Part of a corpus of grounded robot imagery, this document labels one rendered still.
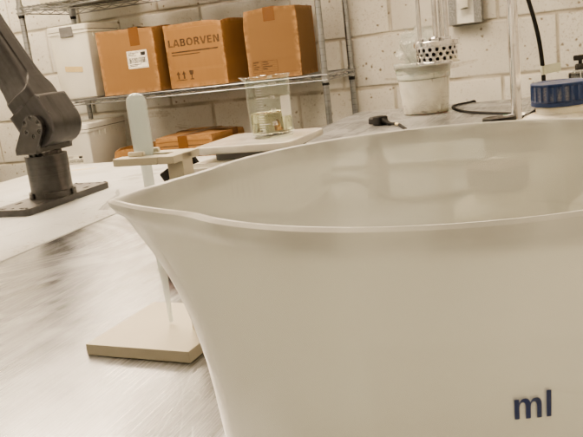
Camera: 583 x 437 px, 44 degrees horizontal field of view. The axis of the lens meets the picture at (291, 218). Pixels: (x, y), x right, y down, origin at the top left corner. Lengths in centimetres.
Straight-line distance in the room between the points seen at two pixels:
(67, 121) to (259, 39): 195
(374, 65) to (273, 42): 50
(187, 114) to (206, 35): 60
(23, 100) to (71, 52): 239
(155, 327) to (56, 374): 7
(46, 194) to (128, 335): 65
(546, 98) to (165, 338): 37
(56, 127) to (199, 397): 74
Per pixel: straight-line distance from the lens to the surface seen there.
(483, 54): 315
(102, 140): 349
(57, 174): 113
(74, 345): 52
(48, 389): 46
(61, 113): 112
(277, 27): 298
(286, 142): 77
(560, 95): 64
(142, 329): 50
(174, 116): 363
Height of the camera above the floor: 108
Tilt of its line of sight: 13 degrees down
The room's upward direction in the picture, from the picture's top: 7 degrees counter-clockwise
